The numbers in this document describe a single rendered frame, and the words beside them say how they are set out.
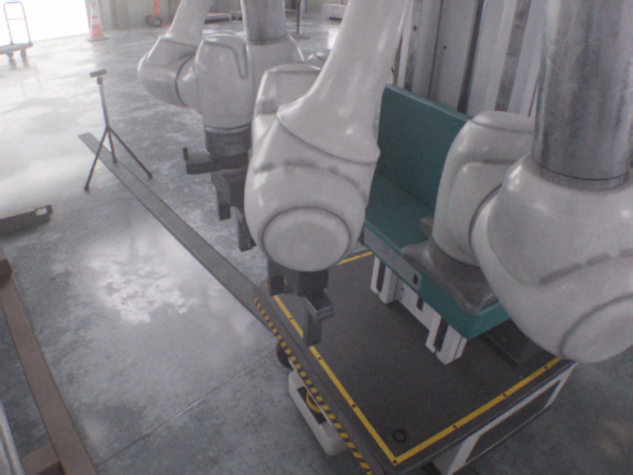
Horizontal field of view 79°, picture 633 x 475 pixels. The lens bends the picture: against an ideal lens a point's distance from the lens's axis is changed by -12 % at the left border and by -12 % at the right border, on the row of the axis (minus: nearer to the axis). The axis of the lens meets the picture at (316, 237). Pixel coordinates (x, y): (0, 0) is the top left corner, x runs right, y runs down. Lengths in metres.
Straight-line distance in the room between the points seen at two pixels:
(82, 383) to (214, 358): 0.45
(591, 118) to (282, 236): 0.29
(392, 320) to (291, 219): 0.92
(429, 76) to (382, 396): 0.73
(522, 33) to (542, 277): 0.46
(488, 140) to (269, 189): 0.35
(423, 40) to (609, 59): 0.60
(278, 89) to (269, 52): 0.56
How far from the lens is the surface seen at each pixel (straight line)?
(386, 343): 1.16
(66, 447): 1.10
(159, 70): 0.88
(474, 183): 0.60
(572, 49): 0.42
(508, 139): 0.61
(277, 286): 0.75
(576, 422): 1.63
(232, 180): 0.81
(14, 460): 1.04
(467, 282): 0.70
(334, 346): 1.14
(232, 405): 1.42
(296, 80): 0.50
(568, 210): 0.44
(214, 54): 0.76
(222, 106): 0.76
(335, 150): 0.35
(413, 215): 0.90
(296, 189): 0.33
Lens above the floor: 1.16
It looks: 34 degrees down
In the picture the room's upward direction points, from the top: 3 degrees clockwise
